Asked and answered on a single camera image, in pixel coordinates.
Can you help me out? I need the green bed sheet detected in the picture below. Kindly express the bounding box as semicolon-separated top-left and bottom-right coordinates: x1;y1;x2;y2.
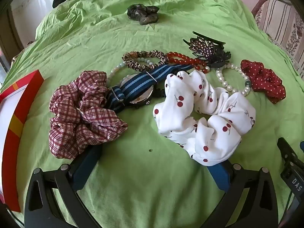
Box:
0;0;304;228

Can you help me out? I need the leopard print hair tie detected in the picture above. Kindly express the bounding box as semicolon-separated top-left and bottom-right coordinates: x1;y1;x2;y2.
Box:
122;49;168;72

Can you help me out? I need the maroon plaid scrunchie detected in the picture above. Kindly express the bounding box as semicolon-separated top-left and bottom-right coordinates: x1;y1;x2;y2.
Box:
49;70;129;159

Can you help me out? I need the dark camouflage scrunchie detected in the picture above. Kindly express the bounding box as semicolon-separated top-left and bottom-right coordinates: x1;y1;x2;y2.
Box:
127;4;160;26

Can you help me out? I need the red gift box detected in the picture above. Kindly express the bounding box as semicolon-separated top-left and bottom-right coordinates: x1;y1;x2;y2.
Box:
0;70;45;212

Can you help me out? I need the black rhinestone claw clip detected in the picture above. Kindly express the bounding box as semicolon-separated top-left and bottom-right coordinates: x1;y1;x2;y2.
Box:
182;31;232;69

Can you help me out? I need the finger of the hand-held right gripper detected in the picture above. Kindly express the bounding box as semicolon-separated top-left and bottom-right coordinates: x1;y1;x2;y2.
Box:
277;137;304;169

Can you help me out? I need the white pearl bracelet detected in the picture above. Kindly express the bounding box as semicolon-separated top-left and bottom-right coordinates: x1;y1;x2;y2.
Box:
216;63;252;97

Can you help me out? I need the red polka dot scrunchie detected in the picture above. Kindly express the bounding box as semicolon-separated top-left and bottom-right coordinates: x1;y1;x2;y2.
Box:
240;59;287;104

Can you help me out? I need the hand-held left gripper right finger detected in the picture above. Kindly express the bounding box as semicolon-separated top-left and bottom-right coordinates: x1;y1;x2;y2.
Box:
207;160;279;228

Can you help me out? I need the striped floral sofa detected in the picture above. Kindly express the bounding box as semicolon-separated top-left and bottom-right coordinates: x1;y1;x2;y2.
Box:
252;0;304;64

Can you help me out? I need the red bead bracelet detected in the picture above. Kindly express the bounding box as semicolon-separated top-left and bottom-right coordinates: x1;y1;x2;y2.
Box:
165;51;211;74

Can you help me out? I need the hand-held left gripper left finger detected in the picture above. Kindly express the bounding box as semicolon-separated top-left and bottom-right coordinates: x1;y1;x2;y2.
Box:
24;144;103;228

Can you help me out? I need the white cherry print scrunchie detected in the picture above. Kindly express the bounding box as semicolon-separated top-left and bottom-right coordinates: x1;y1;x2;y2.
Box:
153;70;257;167

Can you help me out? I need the pale bead bracelet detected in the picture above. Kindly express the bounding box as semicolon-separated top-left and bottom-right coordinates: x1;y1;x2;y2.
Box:
107;52;157;83

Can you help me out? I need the wristwatch with blue striped strap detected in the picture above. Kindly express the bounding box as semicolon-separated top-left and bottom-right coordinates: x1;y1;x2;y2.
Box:
104;63;193;112

